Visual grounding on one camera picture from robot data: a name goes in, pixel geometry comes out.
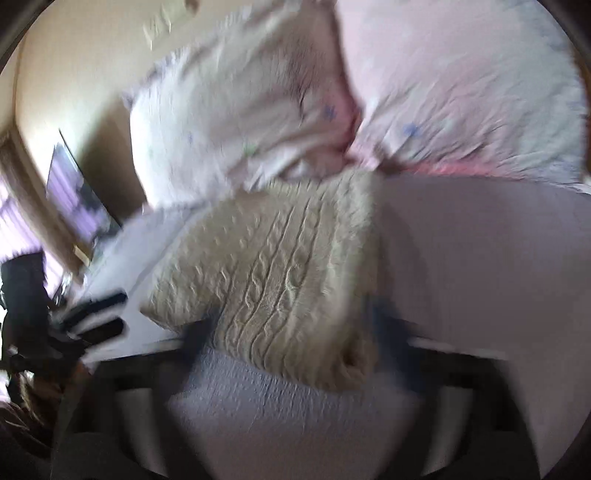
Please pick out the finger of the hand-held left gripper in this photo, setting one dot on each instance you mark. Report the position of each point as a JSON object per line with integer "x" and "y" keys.
{"x": 94, "y": 302}
{"x": 104, "y": 330}

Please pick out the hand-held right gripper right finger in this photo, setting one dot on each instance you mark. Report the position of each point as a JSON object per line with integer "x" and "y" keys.
{"x": 385, "y": 325}

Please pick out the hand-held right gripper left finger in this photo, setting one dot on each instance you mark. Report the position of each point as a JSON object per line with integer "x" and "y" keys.
{"x": 197, "y": 334}

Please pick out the black flat screen television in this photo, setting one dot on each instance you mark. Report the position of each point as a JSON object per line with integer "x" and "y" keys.
{"x": 76, "y": 198}

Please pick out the white pillow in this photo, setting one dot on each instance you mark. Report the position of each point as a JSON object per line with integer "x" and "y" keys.
{"x": 231, "y": 110}

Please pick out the pink floral pillow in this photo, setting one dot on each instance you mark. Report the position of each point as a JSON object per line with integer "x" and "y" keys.
{"x": 461, "y": 87}

